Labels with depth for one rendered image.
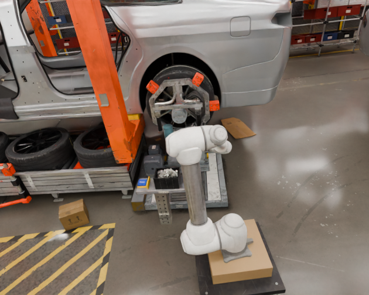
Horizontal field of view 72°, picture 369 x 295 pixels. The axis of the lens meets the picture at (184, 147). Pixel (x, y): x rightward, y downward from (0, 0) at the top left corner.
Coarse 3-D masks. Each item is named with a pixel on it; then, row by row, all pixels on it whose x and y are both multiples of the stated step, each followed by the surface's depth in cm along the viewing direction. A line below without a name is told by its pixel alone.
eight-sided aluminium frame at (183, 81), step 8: (168, 80) 222; (176, 80) 222; (184, 80) 218; (160, 88) 222; (200, 88) 223; (152, 96) 226; (208, 96) 225; (152, 104) 231; (208, 104) 229; (152, 112) 236; (208, 112) 234; (152, 120) 240; (208, 120) 238
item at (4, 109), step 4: (0, 100) 259; (4, 100) 259; (8, 100) 258; (0, 104) 260; (4, 104) 260; (8, 104) 260; (12, 104) 259; (0, 108) 261; (4, 108) 260; (8, 108) 260; (12, 108) 260; (0, 112) 262; (4, 112) 262; (8, 112) 262; (12, 112) 262; (0, 116) 265; (4, 116) 265; (8, 116) 265; (12, 116) 265; (16, 116) 265
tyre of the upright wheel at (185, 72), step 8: (176, 64) 238; (160, 72) 238; (168, 72) 224; (176, 72) 222; (184, 72) 222; (192, 72) 225; (200, 72) 237; (160, 80) 227; (208, 80) 238; (208, 88) 229
